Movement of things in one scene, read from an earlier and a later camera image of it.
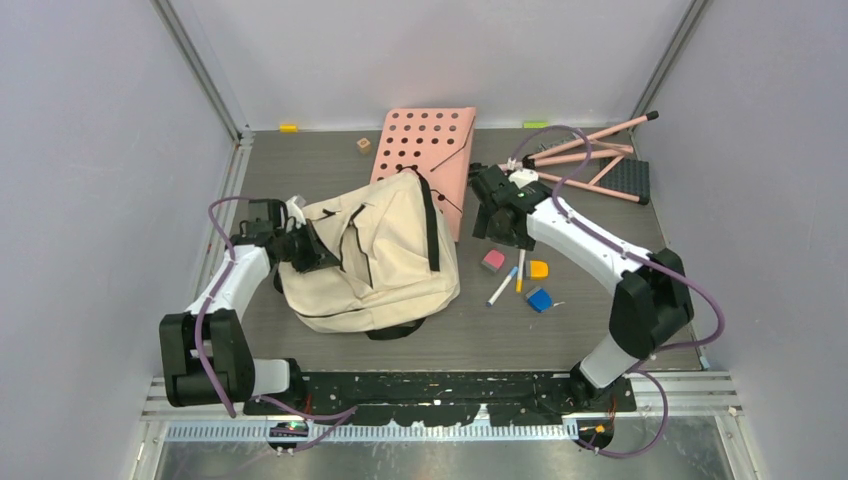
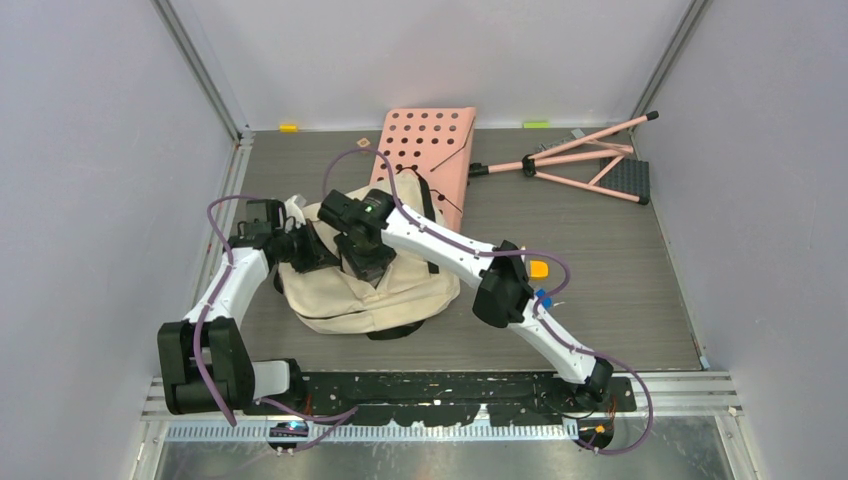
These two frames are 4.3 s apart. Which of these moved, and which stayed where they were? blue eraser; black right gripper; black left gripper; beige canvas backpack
Moved: black right gripper
Stayed: beige canvas backpack; blue eraser; black left gripper
